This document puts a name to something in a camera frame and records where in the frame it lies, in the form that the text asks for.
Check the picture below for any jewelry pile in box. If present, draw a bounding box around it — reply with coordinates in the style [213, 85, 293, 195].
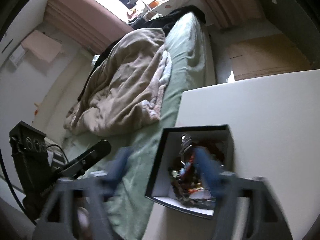
[168, 140, 225, 210]

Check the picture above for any black jewelry box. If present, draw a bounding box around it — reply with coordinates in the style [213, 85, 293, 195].
[145, 125, 234, 219]

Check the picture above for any left hand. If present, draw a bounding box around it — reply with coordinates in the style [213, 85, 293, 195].
[76, 207, 93, 239]

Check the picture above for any green sheeted bed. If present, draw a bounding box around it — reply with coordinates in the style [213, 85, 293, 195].
[74, 12, 214, 239]

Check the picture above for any beige crumpled blanket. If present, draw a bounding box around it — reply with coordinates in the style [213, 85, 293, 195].
[63, 28, 172, 137]

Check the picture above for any black clothing on bed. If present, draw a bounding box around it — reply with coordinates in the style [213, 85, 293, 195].
[130, 5, 206, 35]

